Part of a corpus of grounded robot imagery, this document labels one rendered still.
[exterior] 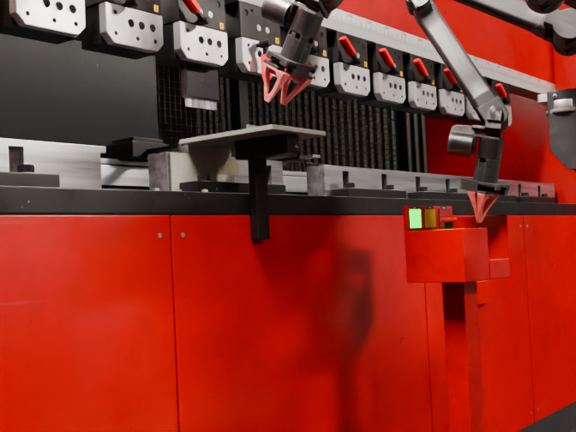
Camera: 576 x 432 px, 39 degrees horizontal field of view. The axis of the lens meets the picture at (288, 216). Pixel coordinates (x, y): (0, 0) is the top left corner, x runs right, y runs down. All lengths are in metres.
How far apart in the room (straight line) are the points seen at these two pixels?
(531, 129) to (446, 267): 1.95
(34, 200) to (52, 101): 0.88
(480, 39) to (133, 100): 1.33
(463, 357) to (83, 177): 0.96
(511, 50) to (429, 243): 1.57
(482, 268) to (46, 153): 0.99
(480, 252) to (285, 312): 0.47
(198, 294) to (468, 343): 0.68
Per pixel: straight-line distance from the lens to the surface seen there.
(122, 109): 2.38
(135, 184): 2.01
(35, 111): 2.20
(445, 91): 2.78
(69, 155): 1.58
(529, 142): 3.76
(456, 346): 1.97
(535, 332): 3.07
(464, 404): 1.99
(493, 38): 3.20
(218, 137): 1.71
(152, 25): 1.76
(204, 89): 1.88
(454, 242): 1.87
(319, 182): 2.17
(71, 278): 1.42
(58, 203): 1.41
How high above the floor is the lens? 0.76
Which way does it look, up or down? 2 degrees up
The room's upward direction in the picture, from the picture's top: 3 degrees counter-clockwise
